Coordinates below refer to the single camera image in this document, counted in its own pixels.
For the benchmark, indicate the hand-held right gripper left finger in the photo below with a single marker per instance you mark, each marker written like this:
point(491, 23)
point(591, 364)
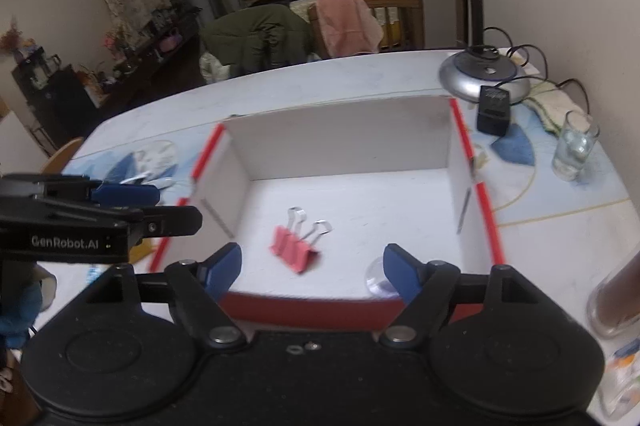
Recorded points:
point(225, 268)

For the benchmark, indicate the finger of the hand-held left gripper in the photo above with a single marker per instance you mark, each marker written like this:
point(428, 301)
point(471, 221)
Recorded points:
point(130, 195)
point(172, 221)

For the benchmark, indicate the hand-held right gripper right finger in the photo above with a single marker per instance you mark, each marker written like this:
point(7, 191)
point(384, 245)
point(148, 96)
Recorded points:
point(400, 268)

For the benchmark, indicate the clear plastic ball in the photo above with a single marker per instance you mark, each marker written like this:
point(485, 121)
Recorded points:
point(377, 278)

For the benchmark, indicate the pink binder clip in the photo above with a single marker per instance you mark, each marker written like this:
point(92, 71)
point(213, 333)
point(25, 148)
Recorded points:
point(295, 251)

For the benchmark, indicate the red cardboard box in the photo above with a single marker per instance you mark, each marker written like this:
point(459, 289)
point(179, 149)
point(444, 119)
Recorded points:
point(350, 206)

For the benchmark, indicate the person's left hand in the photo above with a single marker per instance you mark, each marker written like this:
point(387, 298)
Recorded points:
point(17, 311)

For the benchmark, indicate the wooden dining chair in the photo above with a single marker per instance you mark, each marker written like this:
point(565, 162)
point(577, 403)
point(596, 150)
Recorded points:
point(400, 0)
point(62, 155)

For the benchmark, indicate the black cabinet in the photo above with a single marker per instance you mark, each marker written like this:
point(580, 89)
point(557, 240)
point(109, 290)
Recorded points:
point(55, 105)

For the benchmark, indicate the dark low cabinet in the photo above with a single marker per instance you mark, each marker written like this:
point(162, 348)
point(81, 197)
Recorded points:
point(145, 55)

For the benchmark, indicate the white quilted jacket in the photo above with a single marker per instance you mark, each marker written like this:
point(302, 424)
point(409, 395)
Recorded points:
point(212, 70)

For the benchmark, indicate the pink flower bouquet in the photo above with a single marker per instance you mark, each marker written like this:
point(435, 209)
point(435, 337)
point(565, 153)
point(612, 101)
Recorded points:
point(112, 40)

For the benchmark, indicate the blue mountain print table mat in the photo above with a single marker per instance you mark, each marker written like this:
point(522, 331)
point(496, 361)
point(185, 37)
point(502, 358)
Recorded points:
point(540, 196)

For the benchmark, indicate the pink bag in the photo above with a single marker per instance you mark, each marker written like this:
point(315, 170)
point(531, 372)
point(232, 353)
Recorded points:
point(170, 41)

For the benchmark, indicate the black power adapter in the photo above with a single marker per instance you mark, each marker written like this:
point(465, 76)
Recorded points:
point(494, 113)

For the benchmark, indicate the green jacket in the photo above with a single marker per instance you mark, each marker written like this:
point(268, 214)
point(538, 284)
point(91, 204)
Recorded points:
point(255, 35)

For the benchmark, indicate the silver desk lamp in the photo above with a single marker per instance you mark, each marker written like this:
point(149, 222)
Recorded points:
point(470, 75)

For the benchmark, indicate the clear drinking glass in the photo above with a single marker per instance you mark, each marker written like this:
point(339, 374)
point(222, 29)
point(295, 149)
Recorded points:
point(575, 150)

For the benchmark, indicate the yellow white towel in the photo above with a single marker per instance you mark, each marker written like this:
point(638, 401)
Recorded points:
point(550, 105)

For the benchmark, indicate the tall jar brown contents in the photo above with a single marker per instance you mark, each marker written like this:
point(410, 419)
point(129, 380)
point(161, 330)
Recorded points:
point(620, 301)

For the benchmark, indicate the clear plastic bag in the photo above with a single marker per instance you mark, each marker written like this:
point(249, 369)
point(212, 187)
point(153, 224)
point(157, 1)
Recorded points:
point(622, 381)

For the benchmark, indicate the pink cloth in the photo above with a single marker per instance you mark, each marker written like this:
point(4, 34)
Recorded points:
point(345, 23)

